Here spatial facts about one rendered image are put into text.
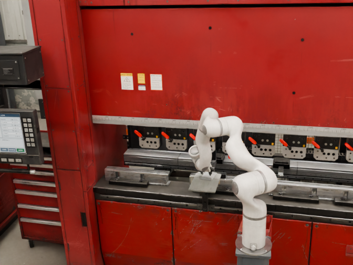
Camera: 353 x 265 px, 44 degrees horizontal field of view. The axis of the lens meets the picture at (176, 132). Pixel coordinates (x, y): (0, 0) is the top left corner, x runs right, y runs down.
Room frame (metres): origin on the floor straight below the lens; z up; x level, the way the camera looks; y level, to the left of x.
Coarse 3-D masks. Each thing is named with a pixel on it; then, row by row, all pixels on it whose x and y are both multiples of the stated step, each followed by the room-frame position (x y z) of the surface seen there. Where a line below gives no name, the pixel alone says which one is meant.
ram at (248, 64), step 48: (96, 48) 2.99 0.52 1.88; (144, 48) 2.90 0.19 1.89; (192, 48) 2.82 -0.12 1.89; (240, 48) 2.74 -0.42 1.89; (288, 48) 2.66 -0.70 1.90; (336, 48) 2.59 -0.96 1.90; (96, 96) 3.00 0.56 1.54; (144, 96) 2.91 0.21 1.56; (192, 96) 2.82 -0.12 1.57; (240, 96) 2.74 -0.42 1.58; (288, 96) 2.66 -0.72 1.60; (336, 96) 2.58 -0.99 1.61
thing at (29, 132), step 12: (0, 108) 2.60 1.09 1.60; (12, 108) 2.59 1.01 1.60; (24, 120) 2.53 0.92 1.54; (36, 120) 2.55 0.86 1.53; (24, 132) 2.54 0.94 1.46; (36, 132) 2.53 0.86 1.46; (24, 144) 2.54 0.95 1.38; (36, 144) 2.53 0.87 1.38; (0, 156) 2.57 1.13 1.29; (12, 156) 2.56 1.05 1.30; (24, 156) 2.54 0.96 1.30; (36, 156) 2.53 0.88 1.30
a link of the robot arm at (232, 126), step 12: (228, 120) 2.24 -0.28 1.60; (240, 120) 2.26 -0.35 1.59; (228, 132) 2.23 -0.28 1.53; (240, 132) 2.19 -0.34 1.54; (228, 144) 2.12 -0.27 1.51; (240, 144) 2.10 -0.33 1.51; (240, 156) 2.04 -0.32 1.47; (252, 156) 2.04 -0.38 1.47; (252, 168) 2.02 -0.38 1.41; (264, 168) 1.98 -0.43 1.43; (264, 180) 1.91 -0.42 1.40; (276, 180) 1.94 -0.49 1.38; (264, 192) 1.91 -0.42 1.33
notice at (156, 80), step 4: (152, 76) 2.89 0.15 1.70; (156, 76) 2.88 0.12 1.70; (160, 76) 2.88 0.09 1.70; (152, 80) 2.89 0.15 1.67; (156, 80) 2.88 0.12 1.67; (160, 80) 2.88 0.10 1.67; (152, 84) 2.89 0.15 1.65; (156, 84) 2.88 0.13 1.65; (160, 84) 2.88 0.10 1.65; (152, 88) 2.89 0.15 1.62; (156, 88) 2.88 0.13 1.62; (160, 88) 2.88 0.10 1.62
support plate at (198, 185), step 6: (198, 174) 2.81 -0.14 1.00; (216, 174) 2.80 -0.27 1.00; (198, 180) 2.71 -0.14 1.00; (204, 180) 2.70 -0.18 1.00; (216, 180) 2.70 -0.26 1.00; (192, 186) 2.63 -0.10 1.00; (198, 186) 2.62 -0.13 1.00; (204, 186) 2.62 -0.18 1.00; (210, 186) 2.62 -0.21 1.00; (216, 186) 2.61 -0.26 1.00; (210, 192) 2.55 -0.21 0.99
